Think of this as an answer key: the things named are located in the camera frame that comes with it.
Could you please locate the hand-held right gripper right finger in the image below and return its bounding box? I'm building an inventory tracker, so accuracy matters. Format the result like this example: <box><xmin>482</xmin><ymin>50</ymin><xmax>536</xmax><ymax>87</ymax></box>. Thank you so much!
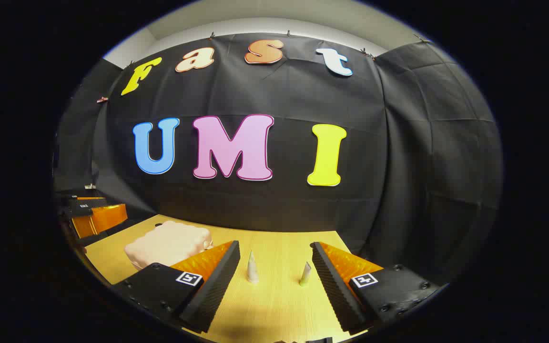
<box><xmin>310</xmin><ymin>241</ymin><xmax>448</xmax><ymax>335</ymax></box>

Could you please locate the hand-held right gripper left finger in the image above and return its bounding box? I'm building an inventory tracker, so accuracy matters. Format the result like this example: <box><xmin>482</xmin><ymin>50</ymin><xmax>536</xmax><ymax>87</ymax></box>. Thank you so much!
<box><xmin>112</xmin><ymin>240</ymin><xmax>241</xmax><ymax>334</ymax></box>

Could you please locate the white tube with green print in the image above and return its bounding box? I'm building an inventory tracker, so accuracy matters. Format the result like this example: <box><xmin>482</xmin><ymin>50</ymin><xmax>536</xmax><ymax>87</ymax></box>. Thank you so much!
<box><xmin>247</xmin><ymin>250</ymin><xmax>260</xmax><ymax>284</ymax></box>

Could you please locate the pink suitcase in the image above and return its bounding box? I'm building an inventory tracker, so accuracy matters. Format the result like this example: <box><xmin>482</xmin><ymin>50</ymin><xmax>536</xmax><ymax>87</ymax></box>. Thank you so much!
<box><xmin>124</xmin><ymin>220</ymin><xmax>214</xmax><ymax>272</ymax></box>

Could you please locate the black backdrop cloth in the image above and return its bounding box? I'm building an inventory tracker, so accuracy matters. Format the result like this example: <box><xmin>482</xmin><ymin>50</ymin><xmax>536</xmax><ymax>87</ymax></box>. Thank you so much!
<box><xmin>54</xmin><ymin>32</ymin><xmax>503</xmax><ymax>286</ymax></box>

